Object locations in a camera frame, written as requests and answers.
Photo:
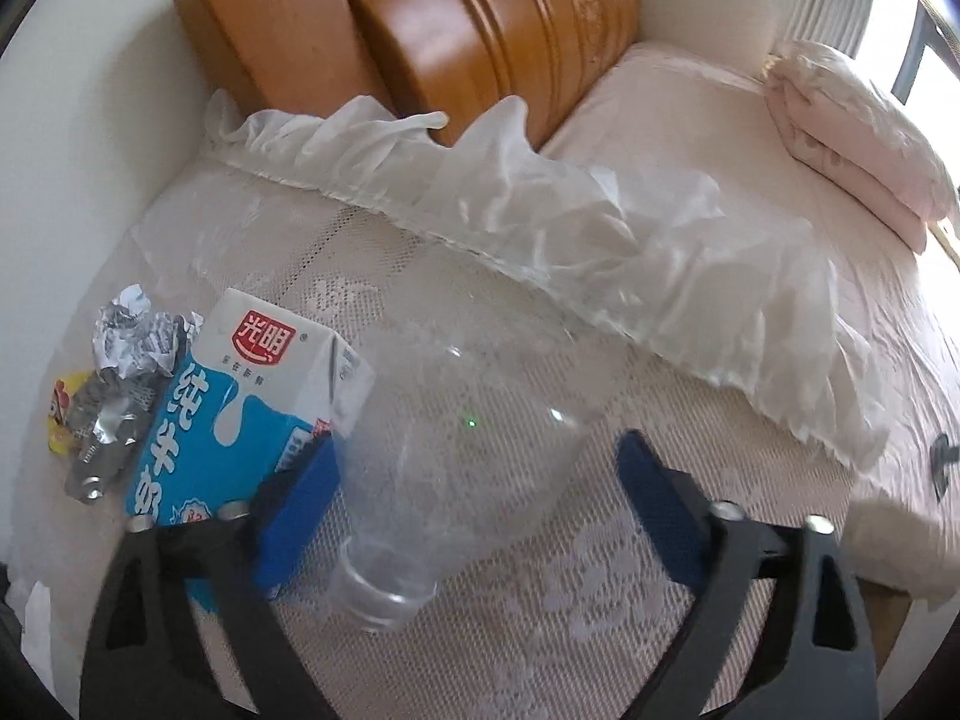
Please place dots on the white pleated curtain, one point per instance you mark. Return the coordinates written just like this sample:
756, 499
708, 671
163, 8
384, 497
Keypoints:
832, 0

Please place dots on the carved wooden headboard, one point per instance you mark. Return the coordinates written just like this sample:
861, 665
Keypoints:
487, 22

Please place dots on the bed with pink sheet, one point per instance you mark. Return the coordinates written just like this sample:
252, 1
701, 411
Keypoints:
750, 150

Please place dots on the clear plastic bottle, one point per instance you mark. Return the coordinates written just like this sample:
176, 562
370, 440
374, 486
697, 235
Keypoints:
450, 480

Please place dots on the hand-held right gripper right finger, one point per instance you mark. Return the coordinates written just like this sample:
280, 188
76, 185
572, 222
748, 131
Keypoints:
660, 502

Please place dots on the wooden table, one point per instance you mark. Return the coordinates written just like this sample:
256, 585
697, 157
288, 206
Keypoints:
885, 630

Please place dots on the blue and white milk carton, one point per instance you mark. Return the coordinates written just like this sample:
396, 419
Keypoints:
225, 405

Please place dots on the pink pillow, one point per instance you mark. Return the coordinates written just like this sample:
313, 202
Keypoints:
847, 127

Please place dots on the white lace ruffled tablecloth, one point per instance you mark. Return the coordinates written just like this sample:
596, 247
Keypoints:
525, 615

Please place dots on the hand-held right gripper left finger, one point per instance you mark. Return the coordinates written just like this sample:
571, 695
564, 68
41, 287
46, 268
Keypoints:
300, 510

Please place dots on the wooden panel with round label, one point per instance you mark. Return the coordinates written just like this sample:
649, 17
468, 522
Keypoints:
277, 22

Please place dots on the window with dark frame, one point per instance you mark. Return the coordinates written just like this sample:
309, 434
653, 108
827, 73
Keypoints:
911, 52

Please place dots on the yellow cartoon snack packet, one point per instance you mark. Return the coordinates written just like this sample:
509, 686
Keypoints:
64, 420

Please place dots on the crumpled silver foil wrapper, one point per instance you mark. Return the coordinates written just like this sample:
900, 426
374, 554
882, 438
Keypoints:
112, 405

